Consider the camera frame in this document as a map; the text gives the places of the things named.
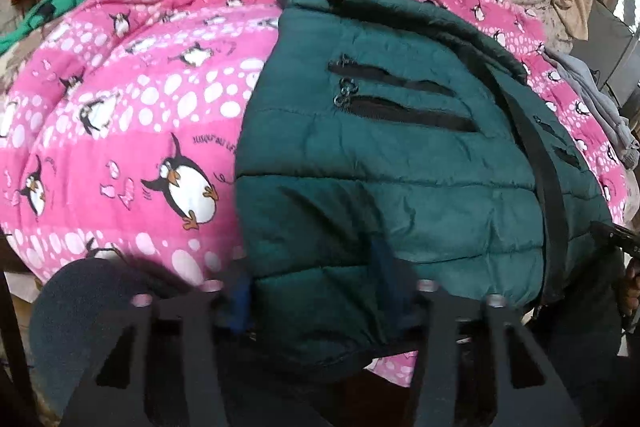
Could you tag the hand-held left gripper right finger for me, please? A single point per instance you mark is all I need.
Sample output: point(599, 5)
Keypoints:
point(390, 287)

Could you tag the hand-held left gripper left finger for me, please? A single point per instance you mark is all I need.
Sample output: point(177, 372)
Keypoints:
point(240, 307)

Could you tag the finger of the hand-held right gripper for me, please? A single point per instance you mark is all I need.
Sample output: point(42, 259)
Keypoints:
point(617, 236)

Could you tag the dark green puffer jacket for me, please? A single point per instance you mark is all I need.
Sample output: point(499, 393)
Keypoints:
point(375, 157)

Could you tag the person's right hand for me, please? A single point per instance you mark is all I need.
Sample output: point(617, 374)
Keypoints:
point(632, 292)

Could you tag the grey sweatpants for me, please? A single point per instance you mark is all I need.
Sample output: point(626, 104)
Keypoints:
point(595, 97)

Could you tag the pink penguin print blanket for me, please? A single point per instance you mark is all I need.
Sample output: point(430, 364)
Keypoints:
point(125, 107)

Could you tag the bright green cloth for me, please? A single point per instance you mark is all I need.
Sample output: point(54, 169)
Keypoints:
point(45, 14)

